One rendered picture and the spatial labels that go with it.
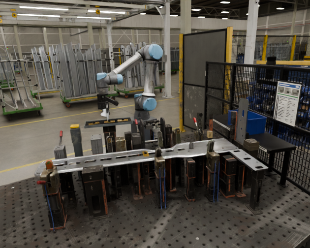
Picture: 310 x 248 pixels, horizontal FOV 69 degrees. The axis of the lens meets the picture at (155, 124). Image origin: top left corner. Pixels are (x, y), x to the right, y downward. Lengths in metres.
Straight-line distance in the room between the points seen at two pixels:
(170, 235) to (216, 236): 0.25
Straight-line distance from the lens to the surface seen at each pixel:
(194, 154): 1.59
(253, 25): 6.09
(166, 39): 8.59
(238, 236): 1.45
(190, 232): 1.43
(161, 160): 1.40
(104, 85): 1.75
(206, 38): 4.18
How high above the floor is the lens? 1.68
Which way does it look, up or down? 18 degrees down
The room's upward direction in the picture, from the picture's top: 2 degrees counter-clockwise
